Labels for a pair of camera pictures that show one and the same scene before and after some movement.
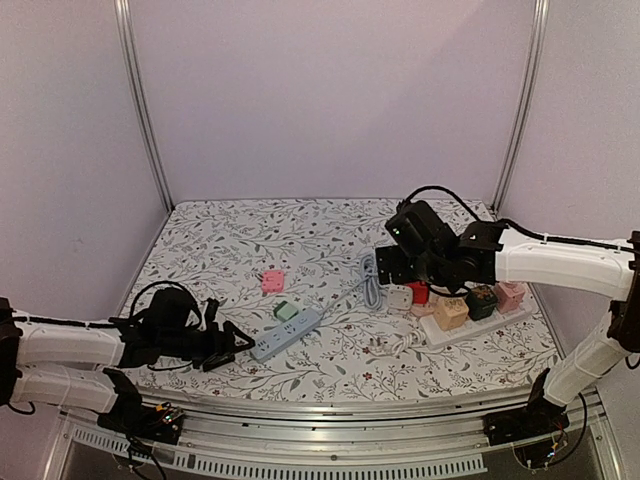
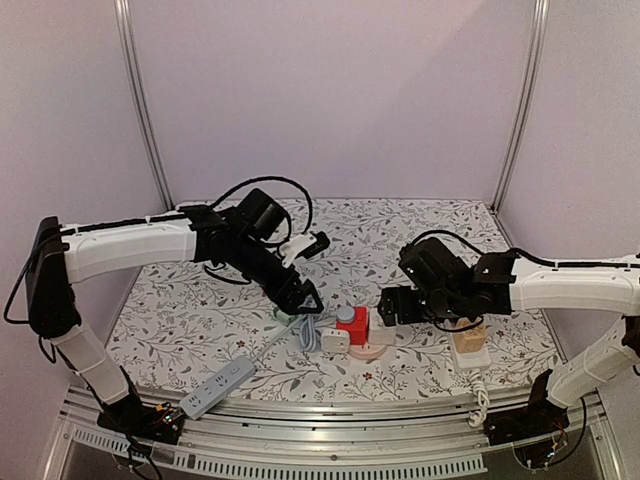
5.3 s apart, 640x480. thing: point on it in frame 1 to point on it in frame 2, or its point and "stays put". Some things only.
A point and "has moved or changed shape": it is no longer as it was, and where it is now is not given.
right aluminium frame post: [527, 105] stays put
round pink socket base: [421, 310] has moved or changed shape
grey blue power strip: [304, 322] has moved or changed shape
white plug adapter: [400, 298] has moved or changed shape
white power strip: [438, 338] to [479, 359]
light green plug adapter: [284, 311] stays put
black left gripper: [216, 352] to [291, 305]
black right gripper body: [392, 257] to [391, 306]
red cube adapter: [420, 293] has moved or changed shape
